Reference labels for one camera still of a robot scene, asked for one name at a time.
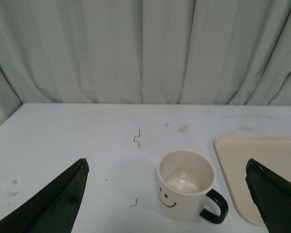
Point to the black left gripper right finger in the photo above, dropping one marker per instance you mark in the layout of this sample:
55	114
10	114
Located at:
272	195

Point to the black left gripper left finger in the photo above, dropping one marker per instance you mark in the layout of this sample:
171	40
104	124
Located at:
54	208

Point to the white smiley mug black handle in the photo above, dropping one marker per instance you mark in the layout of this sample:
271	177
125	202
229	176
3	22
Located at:
185	187

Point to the beige plastic tray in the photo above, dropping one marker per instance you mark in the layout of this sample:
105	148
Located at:
234	152

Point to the grey-white curtain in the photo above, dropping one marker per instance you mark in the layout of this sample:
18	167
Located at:
234	52

